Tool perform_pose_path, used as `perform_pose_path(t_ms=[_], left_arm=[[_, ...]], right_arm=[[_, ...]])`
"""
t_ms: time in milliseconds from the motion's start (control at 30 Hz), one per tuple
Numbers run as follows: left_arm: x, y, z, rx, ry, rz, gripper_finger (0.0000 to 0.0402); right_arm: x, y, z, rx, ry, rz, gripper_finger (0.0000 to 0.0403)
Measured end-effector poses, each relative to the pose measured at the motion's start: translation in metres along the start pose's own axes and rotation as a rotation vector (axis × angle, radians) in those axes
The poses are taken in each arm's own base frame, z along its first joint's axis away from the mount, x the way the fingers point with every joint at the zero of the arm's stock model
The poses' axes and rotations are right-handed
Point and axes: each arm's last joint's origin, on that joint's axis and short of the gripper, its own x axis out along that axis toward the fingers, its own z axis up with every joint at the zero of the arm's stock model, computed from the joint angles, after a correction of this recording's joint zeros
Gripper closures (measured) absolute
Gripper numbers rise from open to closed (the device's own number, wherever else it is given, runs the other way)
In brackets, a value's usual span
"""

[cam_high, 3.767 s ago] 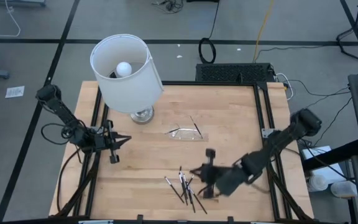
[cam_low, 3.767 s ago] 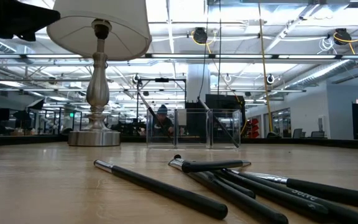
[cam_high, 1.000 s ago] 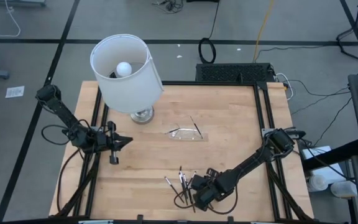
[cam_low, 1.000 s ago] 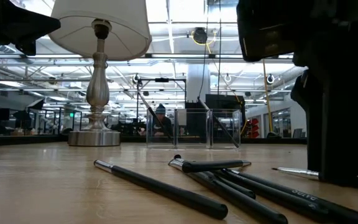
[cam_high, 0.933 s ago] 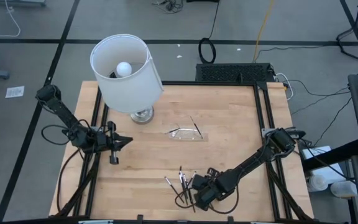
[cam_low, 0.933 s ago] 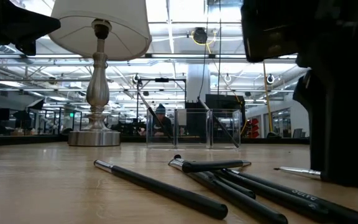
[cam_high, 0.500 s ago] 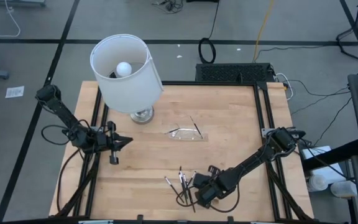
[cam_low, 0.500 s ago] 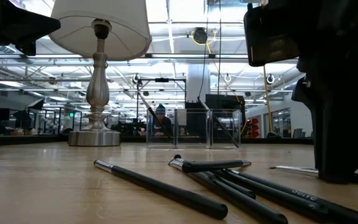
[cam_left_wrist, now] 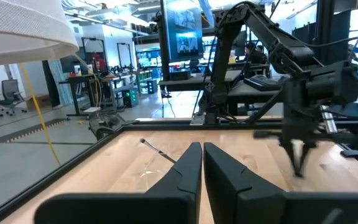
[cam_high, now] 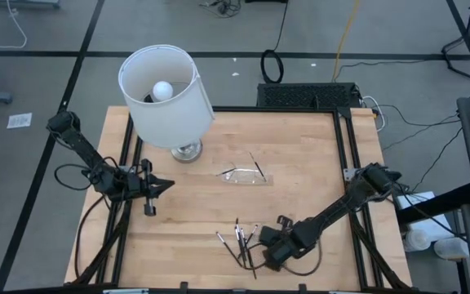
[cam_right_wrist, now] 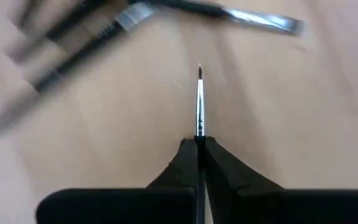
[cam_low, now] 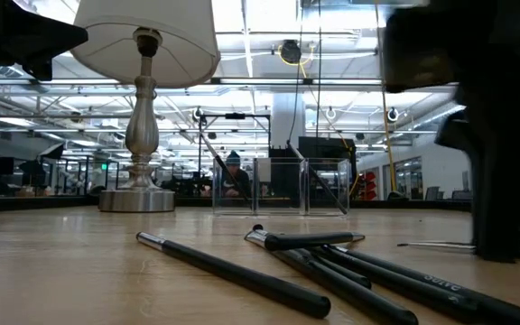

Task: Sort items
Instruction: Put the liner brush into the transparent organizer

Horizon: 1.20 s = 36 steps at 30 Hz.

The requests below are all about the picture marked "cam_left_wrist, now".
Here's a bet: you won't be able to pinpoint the silver aluminium rail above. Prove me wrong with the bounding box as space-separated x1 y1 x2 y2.
319 105 339 135

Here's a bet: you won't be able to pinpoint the black aluminium frame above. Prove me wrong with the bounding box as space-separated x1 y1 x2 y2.
0 0 358 223

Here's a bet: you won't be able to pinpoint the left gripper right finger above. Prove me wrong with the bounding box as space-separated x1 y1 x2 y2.
203 142 358 224

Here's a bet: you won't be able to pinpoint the white floor plate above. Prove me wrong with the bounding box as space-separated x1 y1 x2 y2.
81 106 103 114

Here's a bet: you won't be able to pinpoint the grey side table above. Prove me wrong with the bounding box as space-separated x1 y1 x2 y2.
227 79 287 116

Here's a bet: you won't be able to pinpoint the white shade table lamp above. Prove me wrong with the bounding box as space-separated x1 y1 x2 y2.
0 0 80 68

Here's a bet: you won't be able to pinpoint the black keyboard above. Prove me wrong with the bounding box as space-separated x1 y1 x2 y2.
243 77 283 93

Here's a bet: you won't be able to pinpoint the silver mounting plate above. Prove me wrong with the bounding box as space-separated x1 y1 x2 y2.
190 112 207 126

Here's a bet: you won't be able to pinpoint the black floor fan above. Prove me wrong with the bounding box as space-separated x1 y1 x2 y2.
88 112 127 141

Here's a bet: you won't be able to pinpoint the computer tower green lights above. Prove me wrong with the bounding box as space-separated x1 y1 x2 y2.
122 88 139 109

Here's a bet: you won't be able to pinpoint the grey office chair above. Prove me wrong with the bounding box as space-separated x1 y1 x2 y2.
0 79 28 119
326 43 358 121

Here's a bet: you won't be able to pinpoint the black yellow cable ramp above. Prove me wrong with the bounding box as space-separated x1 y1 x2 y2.
0 117 70 144

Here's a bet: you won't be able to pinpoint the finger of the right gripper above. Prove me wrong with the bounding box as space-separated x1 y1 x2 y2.
278 139 301 177
297 139 319 178

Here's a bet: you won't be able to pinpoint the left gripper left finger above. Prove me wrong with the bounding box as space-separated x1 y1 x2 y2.
34 141 204 224

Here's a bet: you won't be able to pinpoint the large display screen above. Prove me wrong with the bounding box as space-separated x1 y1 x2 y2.
159 0 205 63

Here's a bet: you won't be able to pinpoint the yellow cable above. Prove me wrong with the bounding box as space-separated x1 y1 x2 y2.
19 63 62 166

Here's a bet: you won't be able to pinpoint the black standing desk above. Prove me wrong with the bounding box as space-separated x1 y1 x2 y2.
58 73 112 121

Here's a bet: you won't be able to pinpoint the clear acrylic organizer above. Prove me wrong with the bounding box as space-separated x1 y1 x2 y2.
132 155 180 194

